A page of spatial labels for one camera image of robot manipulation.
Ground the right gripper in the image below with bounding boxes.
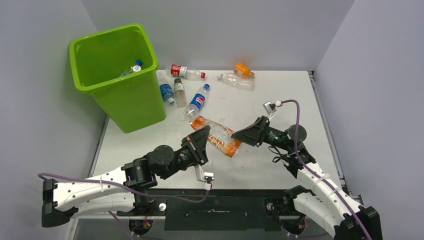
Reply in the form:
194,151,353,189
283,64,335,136
231,115,292,152

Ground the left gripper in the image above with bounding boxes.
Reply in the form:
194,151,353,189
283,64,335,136
159,125,209,180

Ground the orange label slim bottle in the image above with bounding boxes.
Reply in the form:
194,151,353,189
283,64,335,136
189,115,242,158

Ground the pepsi bottle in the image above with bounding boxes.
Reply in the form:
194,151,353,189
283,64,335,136
183,84,210,121

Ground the clear crushed bottle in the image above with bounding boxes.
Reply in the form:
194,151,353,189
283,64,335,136
216,72,255,91

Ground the blue label blue cap bottle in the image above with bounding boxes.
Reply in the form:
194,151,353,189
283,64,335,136
120,59,143,77

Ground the large orange tea bottle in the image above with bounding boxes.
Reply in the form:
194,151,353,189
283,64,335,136
129,65,142,74

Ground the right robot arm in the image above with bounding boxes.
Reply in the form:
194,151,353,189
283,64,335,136
231,116,383,240

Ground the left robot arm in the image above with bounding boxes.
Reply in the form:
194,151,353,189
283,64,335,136
38,125,215,228

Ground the green plastic bin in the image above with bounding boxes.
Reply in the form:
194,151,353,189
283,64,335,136
69,23,166,133

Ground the green cap white label bottle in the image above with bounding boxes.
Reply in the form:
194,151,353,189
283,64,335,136
173,78,187,108

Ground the red label clear bottle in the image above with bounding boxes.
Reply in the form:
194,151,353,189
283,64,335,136
165,64,206,81

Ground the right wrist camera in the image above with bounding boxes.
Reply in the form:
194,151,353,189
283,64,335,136
263,100,282,120

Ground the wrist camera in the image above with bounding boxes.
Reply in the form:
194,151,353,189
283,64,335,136
263,100,282,120
194,165,215,191

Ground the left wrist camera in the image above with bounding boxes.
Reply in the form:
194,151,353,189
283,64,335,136
194,165,215,191

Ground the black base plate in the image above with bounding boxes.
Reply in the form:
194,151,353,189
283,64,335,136
117,188,307,234

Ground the aluminium table edge rail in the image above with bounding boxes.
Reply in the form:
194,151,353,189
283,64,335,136
307,70,364,205

